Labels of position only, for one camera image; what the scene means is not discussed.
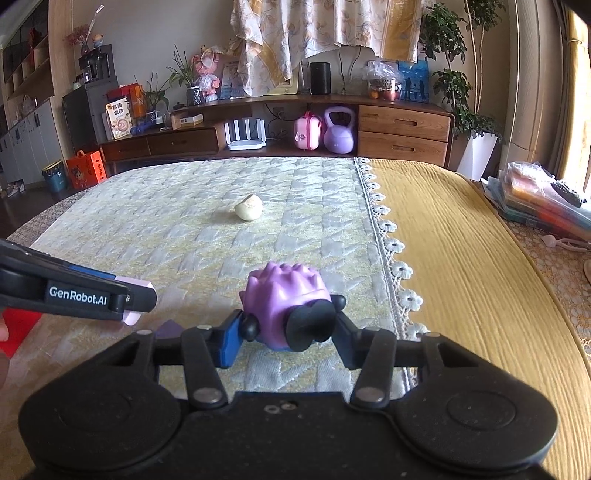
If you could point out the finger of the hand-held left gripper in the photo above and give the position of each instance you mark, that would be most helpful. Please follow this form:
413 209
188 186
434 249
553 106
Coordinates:
78 295
69 270

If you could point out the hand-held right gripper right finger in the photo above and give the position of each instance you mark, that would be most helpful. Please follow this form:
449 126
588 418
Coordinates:
344 339

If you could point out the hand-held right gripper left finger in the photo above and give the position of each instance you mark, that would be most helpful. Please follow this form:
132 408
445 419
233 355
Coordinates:
228 341

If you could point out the pink sticky note pad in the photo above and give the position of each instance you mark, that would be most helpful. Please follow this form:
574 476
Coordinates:
136 282

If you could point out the red tin box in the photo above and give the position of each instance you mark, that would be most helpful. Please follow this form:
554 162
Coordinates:
18 327

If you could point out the purple hedgehog toy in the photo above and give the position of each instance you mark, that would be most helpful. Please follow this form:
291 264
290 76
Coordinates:
281 290

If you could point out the person's left hand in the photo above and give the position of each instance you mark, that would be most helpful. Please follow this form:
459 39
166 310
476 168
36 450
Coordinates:
2 369

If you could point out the dark purple small block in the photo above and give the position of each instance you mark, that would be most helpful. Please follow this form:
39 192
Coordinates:
168 331

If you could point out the teal bucket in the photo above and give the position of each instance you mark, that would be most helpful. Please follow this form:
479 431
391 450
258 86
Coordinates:
55 177

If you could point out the white sneakers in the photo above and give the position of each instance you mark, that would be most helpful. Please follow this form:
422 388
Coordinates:
17 188

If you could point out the orange gift box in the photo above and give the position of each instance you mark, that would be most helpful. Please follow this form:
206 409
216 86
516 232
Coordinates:
87 170

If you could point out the pale quilted bed cover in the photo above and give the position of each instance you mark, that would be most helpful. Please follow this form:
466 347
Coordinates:
184 230

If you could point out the small cream round toy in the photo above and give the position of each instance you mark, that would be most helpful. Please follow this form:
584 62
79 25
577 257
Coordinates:
249 210

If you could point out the white cabinet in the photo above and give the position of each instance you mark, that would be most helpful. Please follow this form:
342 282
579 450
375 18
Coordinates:
27 134

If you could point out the yellow blanket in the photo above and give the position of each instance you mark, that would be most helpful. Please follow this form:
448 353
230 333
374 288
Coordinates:
461 254

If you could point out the grey fridge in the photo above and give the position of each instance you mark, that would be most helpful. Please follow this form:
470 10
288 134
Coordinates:
83 115

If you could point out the white orange snack box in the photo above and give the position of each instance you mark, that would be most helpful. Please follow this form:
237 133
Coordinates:
119 120

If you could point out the small potted plant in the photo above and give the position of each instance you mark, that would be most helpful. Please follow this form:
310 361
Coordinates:
150 117

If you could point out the orange gift bag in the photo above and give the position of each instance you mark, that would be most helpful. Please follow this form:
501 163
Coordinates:
136 101

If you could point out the white router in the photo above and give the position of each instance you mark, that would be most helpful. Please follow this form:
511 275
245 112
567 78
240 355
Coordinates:
247 145

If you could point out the purple kettlebell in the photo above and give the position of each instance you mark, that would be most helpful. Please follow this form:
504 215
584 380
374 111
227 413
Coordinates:
339 138

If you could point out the black coffee machine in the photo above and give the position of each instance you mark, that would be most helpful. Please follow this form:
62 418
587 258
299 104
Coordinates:
99 64

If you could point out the pink toy suitcase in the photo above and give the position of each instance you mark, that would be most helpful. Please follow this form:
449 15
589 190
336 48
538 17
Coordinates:
307 134

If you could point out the potted plant in patterned pot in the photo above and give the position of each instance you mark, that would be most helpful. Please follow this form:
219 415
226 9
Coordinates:
194 96

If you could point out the vase with pink flowers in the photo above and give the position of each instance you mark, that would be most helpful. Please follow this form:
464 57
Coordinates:
85 50

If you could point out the wooden media cabinet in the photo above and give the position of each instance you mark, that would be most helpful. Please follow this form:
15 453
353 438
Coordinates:
401 122

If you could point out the potted tree in white pot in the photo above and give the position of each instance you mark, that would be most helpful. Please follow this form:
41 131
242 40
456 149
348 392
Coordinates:
478 157

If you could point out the small figurine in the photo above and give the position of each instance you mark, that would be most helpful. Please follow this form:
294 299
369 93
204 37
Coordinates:
98 41

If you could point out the stack of colourful folders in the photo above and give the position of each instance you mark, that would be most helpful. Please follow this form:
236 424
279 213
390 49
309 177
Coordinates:
531 203

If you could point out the pink doll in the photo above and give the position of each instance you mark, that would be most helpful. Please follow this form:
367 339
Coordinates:
207 83

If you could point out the blue picture card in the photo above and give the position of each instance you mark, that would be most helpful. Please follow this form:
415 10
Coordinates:
233 83

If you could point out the plastic bag of fruit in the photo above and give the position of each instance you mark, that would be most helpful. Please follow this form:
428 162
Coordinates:
381 85

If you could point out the black speaker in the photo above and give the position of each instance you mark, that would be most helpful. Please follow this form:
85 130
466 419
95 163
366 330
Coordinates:
320 78

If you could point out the covered floor air conditioner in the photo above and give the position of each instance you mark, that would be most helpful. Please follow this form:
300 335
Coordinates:
535 92

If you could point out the floral cloth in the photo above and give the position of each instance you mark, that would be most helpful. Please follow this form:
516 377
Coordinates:
323 23

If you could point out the wooden wall shelf unit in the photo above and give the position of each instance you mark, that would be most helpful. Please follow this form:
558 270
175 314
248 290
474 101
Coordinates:
27 87

